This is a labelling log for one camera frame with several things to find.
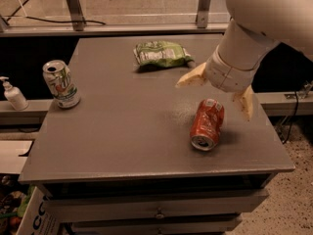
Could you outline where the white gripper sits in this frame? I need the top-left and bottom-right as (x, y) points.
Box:
(176, 51), (259, 121)

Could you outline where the red crushed coke can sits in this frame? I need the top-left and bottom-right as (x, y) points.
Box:
(190, 99), (224, 151)

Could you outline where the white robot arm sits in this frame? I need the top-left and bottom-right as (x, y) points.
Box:
(176, 0), (313, 119)

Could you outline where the white green 7up can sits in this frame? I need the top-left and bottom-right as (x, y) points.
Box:
(42, 60), (80, 109)

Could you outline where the green chip bag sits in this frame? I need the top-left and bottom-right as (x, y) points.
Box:
(133, 40), (196, 70)

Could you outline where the grey lower drawer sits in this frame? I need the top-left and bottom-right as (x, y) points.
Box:
(72, 214), (242, 235)

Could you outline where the grey drawer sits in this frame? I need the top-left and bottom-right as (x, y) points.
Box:
(44, 189), (269, 222)
(72, 214), (242, 235)

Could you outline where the top drawer knob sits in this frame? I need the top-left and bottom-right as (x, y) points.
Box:
(155, 208), (165, 219)

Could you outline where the grey top drawer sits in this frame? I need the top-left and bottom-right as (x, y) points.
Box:
(44, 189), (269, 222)

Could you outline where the white pump bottle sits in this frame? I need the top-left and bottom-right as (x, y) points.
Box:
(0, 76), (28, 111)

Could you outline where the white cardboard box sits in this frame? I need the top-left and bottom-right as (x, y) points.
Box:
(16, 188), (60, 235)

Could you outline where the right metal bracket post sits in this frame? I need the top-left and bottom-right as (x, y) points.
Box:
(196, 0), (211, 28)

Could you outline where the metal bracket post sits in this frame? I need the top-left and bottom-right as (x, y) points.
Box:
(66, 0), (86, 31)
(196, 0), (211, 28)

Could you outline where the left metal bracket post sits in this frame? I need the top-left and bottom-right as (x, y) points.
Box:
(66, 0), (86, 31)

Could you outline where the black cable on floor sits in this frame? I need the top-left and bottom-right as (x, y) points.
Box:
(6, 0), (107, 26)

